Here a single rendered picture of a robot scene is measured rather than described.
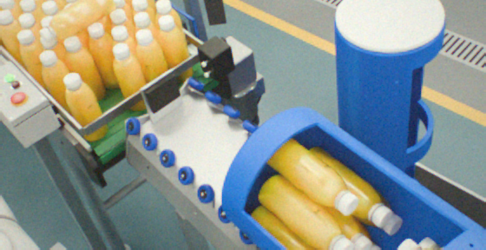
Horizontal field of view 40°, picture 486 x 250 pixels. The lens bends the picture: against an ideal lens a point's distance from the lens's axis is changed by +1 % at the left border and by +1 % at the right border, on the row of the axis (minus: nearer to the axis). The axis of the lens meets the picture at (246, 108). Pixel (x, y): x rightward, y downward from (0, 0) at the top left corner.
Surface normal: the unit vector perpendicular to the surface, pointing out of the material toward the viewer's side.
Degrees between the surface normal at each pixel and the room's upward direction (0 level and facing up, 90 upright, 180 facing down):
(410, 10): 0
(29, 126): 90
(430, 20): 0
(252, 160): 32
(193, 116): 0
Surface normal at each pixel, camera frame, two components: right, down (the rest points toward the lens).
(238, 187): -0.69, 0.07
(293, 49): -0.13, -0.68
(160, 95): 0.65, 0.50
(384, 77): -0.18, 0.73
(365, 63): -0.54, 0.66
